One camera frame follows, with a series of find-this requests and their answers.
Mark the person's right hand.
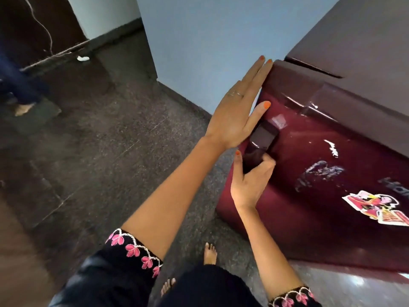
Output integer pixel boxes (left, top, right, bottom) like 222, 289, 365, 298
231, 150, 277, 211

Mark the person's left hand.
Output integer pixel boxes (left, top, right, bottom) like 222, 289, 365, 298
204, 55, 274, 151

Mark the dark refrigerator door handle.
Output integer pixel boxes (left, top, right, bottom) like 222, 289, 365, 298
242, 121, 280, 175

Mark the maroon refrigerator door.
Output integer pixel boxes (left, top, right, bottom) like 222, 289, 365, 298
216, 59, 409, 274

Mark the person's right forearm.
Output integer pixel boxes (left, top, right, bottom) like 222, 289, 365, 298
238, 205, 304, 293

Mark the person's left forearm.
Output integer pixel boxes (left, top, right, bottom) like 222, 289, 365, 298
121, 136, 226, 261

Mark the person's right foot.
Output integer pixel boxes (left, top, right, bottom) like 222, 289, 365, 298
203, 242, 218, 266

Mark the person's foot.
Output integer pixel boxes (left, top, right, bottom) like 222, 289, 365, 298
14, 103, 35, 117
203, 242, 218, 266
160, 278, 176, 298

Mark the maroon refrigerator body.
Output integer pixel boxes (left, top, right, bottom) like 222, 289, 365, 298
284, 0, 409, 158

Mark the person's left foot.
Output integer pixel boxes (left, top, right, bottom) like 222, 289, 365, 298
160, 278, 176, 298

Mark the cartoon sticker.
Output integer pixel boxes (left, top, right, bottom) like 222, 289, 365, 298
342, 190, 409, 227

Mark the black dress with pink embroidery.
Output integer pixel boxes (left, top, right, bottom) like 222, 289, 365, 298
49, 228, 324, 307

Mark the dark wooden door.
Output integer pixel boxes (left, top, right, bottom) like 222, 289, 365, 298
0, 0, 89, 69

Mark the white cable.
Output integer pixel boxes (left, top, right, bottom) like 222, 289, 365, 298
21, 0, 73, 58

